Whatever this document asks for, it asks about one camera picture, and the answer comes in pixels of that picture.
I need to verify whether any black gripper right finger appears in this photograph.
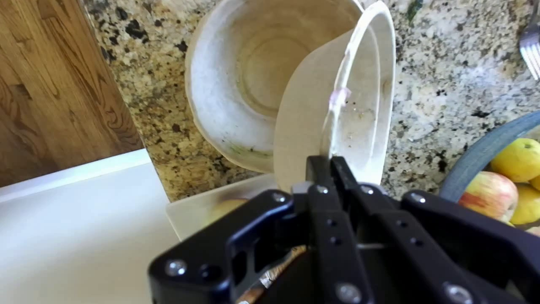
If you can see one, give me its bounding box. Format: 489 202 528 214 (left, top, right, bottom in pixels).
329 155 540 304

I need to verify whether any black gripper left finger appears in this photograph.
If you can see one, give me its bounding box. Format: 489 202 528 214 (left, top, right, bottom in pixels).
148 155 376 304

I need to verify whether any glass fruit bowl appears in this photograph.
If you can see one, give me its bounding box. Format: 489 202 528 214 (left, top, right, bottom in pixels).
437 109 540 229

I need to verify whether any red yellow apple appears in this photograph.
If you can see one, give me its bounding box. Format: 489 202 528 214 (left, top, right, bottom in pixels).
457 170 520 223

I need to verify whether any whole yellow lemon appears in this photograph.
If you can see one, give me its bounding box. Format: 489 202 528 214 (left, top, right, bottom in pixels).
509 182 540 228
488 136 540 184

